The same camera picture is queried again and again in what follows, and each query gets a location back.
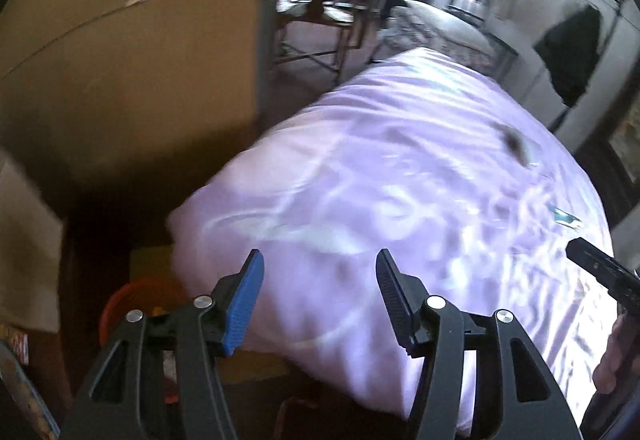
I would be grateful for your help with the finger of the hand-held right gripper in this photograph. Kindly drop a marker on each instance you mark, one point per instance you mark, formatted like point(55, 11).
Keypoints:
point(595, 265)

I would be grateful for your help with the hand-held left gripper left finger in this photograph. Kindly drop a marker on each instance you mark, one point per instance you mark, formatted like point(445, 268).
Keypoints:
point(245, 305)

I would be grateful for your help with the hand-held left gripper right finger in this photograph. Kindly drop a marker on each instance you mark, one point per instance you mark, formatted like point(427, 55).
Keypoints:
point(392, 300)

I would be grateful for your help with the orange plastic bin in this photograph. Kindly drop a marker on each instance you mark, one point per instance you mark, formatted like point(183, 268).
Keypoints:
point(127, 300)

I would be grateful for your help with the person's right hand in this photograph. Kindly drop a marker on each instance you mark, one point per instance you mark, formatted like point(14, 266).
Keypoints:
point(610, 360)

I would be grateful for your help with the purple printed blanket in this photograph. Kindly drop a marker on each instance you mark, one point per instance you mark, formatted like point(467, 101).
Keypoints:
point(400, 180)

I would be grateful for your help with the framed landscape painting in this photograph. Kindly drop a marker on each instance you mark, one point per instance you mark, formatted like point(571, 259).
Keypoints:
point(625, 139)

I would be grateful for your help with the black coat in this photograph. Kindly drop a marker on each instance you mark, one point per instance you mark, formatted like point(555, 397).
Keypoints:
point(570, 54)

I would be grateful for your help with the wooden cabinet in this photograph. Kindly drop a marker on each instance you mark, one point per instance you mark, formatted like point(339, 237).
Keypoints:
point(125, 69)

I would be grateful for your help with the folded floral quilt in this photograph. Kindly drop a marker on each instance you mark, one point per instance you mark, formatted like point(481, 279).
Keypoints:
point(425, 37)

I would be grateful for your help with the carved wooden armchair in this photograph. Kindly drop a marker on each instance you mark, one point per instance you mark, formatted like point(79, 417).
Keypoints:
point(320, 29)

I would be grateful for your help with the white pillow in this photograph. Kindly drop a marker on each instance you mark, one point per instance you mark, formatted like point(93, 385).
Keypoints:
point(445, 14)

